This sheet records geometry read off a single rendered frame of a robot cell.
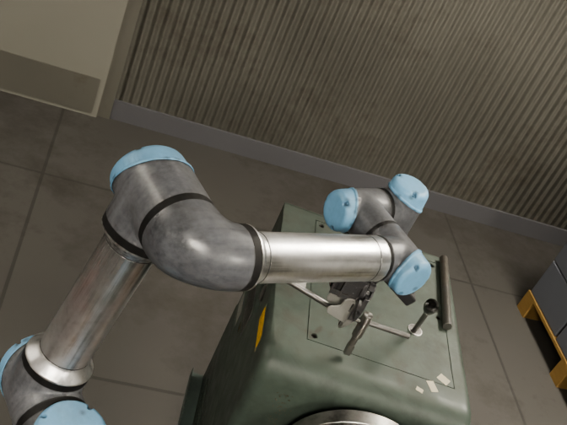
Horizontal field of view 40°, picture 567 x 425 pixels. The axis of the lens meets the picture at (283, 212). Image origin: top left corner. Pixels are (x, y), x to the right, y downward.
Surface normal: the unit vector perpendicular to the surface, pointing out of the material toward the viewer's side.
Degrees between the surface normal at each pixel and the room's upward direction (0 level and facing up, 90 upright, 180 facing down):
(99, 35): 90
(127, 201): 80
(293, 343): 0
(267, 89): 90
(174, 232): 55
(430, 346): 0
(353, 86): 90
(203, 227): 25
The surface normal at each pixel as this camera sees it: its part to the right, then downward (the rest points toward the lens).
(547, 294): -0.93, -0.22
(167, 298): 0.36, -0.76
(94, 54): 0.07, 0.60
